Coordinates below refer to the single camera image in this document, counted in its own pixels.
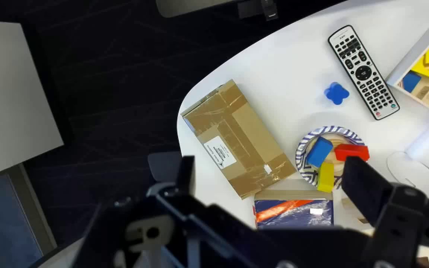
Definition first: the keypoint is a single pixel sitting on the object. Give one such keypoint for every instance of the blue striped paper plate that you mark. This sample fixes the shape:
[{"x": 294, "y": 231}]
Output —
[{"x": 306, "y": 149}]

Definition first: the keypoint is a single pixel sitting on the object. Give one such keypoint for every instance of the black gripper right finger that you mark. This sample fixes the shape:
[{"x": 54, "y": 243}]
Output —
[{"x": 365, "y": 186}]

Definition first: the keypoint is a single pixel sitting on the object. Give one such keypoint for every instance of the light grey flat panel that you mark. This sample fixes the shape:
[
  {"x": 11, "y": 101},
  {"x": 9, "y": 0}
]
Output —
[{"x": 11, "y": 94}]

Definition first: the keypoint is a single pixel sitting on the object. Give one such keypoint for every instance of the white remote control black buttons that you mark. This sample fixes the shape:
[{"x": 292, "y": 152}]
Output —
[{"x": 364, "y": 71}]

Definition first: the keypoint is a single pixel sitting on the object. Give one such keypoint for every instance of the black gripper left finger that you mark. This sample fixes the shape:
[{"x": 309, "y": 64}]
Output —
[{"x": 185, "y": 173}]

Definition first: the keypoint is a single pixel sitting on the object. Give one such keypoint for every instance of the yellow rectangular block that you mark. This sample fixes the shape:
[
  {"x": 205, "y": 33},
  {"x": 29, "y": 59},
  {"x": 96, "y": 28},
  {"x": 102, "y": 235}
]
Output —
[{"x": 327, "y": 177}]

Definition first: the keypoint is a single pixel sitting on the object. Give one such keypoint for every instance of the orange-red cube block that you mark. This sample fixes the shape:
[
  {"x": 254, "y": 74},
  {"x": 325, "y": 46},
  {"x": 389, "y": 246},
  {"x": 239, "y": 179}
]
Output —
[{"x": 351, "y": 150}]

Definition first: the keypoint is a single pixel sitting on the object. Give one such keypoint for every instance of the white foam piece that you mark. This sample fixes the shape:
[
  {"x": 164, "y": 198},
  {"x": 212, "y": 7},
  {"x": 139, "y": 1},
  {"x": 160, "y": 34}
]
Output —
[{"x": 425, "y": 146}]

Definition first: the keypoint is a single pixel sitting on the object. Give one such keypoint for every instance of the blue block in tray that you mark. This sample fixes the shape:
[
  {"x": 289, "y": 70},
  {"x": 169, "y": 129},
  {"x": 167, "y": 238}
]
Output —
[{"x": 412, "y": 80}]

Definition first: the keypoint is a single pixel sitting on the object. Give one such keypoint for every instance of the blue rectangular block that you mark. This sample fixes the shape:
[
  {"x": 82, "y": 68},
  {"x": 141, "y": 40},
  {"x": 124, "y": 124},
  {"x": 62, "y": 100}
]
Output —
[{"x": 319, "y": 150}]

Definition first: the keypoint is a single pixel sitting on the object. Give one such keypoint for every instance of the blue clover-shaped block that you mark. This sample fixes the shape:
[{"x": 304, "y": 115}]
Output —
[{"x": 337, "y": 92}]

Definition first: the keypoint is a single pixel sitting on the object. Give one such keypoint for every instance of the grey object with dark base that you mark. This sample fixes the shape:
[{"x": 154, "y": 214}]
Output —
[{"x": 209, "y": 6}]

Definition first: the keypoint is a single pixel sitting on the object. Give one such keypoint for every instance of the taped brown cardboard box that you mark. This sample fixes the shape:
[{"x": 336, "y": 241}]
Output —
[{"x": 237, "y": 138}]

